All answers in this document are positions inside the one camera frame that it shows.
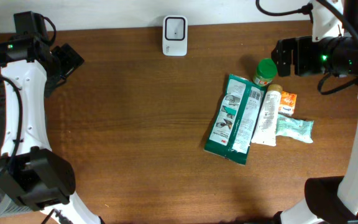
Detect orange Kleenex tissue pack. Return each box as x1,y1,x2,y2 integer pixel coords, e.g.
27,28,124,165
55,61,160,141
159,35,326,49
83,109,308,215
278,91,297,116

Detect mint green tissue pack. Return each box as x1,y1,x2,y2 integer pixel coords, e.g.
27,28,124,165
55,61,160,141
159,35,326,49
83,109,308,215
276,114,314,144

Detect white lotion tube gold cap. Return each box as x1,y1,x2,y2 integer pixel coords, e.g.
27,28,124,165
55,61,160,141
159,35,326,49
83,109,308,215
251,84,283,147

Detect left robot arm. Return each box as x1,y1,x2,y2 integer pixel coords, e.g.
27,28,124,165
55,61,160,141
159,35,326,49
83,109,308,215
0,11,103,224

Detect green 3M wipes pack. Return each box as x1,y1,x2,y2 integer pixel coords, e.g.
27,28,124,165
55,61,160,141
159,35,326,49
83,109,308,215
204,74,266,166

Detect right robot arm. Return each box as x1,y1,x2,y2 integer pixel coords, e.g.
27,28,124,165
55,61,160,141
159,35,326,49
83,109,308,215
272,1,358,223

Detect white barcode scanner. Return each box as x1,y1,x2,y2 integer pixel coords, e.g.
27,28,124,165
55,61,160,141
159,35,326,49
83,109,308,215
162,15,188,57

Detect green lid jar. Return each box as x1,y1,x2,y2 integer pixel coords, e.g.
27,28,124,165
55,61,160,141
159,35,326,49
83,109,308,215
253,58,278,86

